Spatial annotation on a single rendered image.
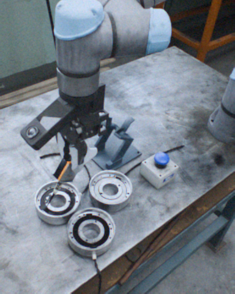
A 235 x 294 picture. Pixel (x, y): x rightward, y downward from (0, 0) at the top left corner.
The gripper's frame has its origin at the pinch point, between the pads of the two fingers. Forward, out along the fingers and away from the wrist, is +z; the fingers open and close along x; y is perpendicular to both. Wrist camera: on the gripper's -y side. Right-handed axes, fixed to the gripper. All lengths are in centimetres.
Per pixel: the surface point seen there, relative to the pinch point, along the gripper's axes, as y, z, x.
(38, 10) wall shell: 84, 41, 154
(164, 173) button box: 22.2, 8.8, -10.0
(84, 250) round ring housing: -6.3, 9.5, -13.9
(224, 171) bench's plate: 40.1, 13.4, -17.6
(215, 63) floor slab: 221, 94, 92
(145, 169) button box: 20.2, 10.1, -5.5
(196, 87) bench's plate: 67, 13, 14
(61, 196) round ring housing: -1.6, 10.8, 1.2
